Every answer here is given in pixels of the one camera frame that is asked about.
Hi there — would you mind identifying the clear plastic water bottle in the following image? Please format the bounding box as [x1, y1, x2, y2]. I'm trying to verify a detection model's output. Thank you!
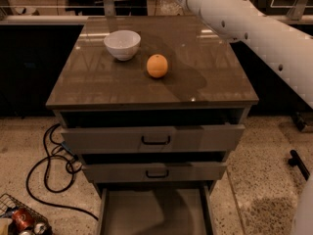
[159, 0, 181, 15]

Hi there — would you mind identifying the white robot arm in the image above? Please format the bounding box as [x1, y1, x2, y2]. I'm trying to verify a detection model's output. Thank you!
[175, 0, 313, 235]

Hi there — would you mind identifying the grey drawer cabinet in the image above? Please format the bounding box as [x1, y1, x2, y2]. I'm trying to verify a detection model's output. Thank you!
[45, 15, 260, 235]

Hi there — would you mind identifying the top grey drawer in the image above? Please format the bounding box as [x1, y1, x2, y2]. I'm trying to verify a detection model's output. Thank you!
[62, 123, 245, 154]

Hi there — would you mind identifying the grey drawer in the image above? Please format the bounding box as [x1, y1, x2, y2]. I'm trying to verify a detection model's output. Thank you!
[82, 162, 227, 183]
[62, 123, 245, 154]
[95, 186, 217, 235]

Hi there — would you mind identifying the middle grey drawer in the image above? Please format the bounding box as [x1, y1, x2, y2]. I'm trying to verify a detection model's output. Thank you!
[82, 162, 227, 183]

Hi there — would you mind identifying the bottom grey drawer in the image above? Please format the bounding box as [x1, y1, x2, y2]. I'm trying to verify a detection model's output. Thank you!
[95, 186, 217, 235]

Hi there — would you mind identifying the white ceramic bowl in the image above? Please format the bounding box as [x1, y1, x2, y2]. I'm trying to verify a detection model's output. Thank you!
[104, 30, 141, 61]

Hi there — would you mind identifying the orange fruit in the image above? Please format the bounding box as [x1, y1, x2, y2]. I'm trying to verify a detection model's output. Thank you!
[147, 54, 168, 78]

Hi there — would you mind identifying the black bar on floor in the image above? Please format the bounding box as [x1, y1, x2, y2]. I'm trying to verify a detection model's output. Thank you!
[288, 150, 310, 180]

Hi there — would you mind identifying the silver can top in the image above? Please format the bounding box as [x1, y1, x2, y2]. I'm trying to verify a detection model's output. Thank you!
[33, 222, 47, 235]

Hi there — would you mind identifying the red soda can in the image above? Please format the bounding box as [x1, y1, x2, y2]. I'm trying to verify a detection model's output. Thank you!
[12, 208, 34, 232]

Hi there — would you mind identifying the black wire basket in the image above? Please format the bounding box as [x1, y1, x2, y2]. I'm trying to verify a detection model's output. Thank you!
[0, 193, 53, 235]

